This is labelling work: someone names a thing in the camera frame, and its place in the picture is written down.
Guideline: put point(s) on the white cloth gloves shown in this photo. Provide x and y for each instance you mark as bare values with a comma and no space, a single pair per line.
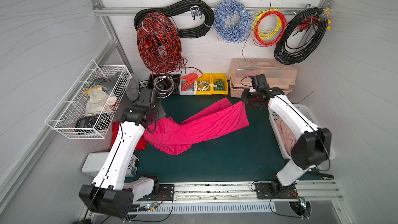
99,101

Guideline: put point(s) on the folded red t-shirt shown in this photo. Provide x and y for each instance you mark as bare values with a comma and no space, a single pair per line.
141,145

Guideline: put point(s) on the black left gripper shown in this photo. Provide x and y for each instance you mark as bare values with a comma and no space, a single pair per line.
158,112

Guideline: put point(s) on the yellow bin with circuit boards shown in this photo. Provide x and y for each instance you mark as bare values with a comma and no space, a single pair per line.
222,76

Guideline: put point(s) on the yellow bin with tape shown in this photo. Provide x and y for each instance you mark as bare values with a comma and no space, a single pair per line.
206,77

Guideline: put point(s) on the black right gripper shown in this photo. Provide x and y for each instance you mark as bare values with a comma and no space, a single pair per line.
249,98

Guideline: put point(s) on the white ribbon tape roll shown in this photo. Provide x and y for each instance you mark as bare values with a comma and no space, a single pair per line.
204,85

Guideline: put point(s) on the white power supply box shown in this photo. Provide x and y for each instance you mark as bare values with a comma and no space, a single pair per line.
95,160

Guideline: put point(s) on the black multimeter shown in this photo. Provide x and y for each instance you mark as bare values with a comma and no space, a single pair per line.
98,122

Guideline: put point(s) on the white storage bin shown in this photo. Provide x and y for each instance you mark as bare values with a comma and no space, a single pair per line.
187,90

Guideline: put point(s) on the red work glove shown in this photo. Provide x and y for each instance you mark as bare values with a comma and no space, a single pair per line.
190,79

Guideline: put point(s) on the coiled metal flexible conduit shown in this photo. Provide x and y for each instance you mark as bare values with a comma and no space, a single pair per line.
164,85

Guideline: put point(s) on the black storage bin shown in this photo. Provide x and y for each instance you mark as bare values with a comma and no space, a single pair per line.
174,77

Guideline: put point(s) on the white laundry basket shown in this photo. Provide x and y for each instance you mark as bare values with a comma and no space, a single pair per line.
313,145

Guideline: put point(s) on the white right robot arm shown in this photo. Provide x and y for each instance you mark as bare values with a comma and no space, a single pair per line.
291,172

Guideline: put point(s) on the magenta t-shirt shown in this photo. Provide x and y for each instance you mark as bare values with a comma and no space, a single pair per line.
217,120

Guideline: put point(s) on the green circuit boards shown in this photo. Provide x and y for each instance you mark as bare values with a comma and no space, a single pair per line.
219,85

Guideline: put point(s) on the pink translucent toolbox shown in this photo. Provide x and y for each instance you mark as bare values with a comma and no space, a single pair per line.
277,74

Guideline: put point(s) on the white wire wall basket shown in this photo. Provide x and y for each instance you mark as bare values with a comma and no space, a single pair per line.
113,78

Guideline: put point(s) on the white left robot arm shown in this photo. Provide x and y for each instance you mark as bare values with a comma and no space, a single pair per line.
118,161

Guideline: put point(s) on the pale pink t-shirt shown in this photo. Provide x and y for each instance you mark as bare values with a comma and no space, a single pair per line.
287,136

